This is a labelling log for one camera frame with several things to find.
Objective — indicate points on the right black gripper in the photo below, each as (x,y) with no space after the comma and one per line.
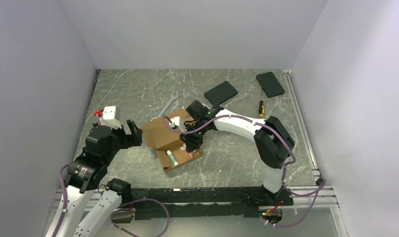
(191,143)

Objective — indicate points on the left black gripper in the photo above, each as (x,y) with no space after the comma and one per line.
(134,139)

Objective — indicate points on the brown cardboard box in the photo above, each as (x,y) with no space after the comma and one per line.
(157,136)

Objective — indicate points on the green white glue stick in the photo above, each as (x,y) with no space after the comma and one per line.
(172,157)

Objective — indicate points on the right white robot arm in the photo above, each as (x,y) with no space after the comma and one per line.
(273,142)

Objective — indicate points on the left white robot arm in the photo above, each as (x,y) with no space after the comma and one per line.
(83,177)

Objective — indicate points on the silver open-end wrench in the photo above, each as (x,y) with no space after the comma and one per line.
(174,96)

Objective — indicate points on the yellow black screwdriver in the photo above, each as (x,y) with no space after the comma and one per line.
(261,109)

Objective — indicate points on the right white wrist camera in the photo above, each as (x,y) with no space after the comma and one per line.
(177,122)

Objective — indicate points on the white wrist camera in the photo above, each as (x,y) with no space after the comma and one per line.
(109,116)
(177,122)

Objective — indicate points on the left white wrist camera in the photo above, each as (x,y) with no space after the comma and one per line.
(109,116)

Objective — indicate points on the black flat network switch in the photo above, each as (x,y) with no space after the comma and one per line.
(220,93)

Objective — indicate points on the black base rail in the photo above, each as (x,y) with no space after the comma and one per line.
(247,202)

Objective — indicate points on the black ported switch box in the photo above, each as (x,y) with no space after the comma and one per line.
(270,84)

